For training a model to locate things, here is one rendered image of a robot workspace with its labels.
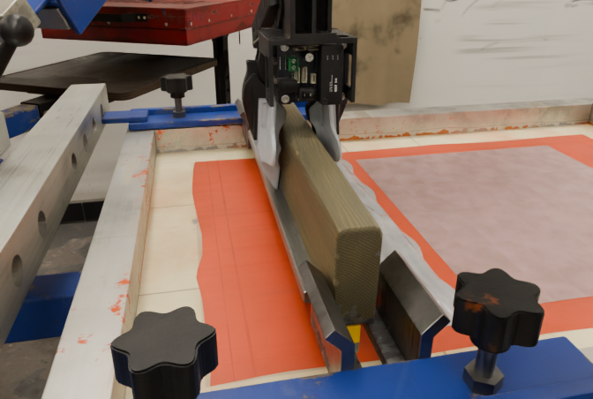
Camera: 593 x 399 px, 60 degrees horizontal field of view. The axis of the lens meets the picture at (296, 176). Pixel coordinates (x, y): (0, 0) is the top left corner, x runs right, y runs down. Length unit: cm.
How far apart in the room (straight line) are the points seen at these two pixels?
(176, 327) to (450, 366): 16
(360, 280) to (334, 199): 6
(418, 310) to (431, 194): 33
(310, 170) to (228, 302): 13
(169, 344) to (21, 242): 20
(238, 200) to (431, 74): 228
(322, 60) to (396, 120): 41
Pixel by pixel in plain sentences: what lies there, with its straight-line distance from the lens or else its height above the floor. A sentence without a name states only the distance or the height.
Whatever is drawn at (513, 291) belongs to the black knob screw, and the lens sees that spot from 28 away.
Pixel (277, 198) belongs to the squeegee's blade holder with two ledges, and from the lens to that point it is 49.
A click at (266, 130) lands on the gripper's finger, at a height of 107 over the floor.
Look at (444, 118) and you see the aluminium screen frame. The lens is 85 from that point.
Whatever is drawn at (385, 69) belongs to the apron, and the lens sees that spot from 261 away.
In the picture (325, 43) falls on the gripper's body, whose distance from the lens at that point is 41.
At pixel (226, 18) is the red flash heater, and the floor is 106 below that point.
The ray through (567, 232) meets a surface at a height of 96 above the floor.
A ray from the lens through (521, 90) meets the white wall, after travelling 310.
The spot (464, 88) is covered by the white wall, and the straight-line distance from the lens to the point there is 292.
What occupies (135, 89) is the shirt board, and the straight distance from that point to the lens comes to 120.
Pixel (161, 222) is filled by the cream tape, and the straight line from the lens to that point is 56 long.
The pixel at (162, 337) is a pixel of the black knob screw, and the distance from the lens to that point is 24.
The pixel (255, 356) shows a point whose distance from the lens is 38.
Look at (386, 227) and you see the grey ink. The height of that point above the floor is 96.
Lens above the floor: 121
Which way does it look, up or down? 23 degrees down
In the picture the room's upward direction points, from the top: straight up
